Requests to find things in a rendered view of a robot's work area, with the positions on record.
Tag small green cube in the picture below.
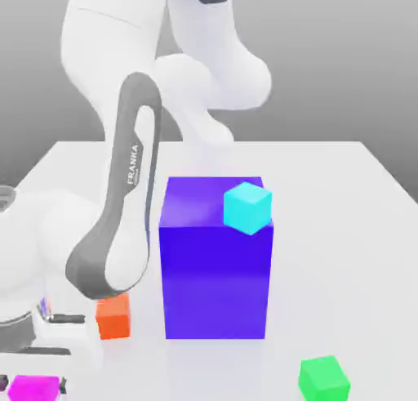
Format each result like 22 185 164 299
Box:
297 354 353 401

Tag large purple box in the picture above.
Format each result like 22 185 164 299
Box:
158 176 275 341

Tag small cyan cube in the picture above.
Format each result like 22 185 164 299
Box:
223 180 273 237

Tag small orange cube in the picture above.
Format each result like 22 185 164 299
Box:
95 292 132 341

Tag small magenta cube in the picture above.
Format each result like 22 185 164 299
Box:
7 374 62 401

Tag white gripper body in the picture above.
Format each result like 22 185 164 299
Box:
0 339 104 377

